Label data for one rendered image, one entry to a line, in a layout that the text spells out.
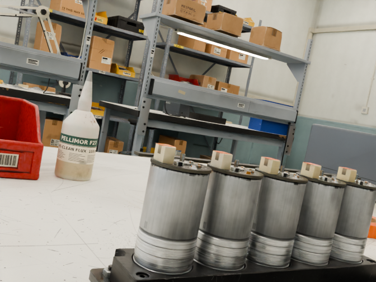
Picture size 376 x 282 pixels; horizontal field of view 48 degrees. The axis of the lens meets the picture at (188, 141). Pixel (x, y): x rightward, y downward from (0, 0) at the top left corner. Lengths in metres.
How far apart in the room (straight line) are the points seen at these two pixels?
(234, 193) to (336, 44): 6.13
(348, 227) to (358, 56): 5.79
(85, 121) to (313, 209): 0.24
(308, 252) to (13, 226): 0.16
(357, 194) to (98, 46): 4.15
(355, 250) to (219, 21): 2.81
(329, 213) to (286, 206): 0.03
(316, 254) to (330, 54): 6.11
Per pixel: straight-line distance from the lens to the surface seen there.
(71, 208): 0.31
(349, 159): 0.67
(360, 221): 0.24
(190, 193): 0.16
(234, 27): 3.05
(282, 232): 0.20
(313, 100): 6.31
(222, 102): 2.94
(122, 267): 0.17
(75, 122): 0.39
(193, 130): 2.91
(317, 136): 0.71
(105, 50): 4.34
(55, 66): 2.44
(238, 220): 0.18
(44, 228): 0.26
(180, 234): 0.16
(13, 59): 2.39
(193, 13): 2.86
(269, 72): 6.06
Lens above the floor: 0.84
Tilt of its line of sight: 5 degrees down
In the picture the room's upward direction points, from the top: 11 degrees clockwise
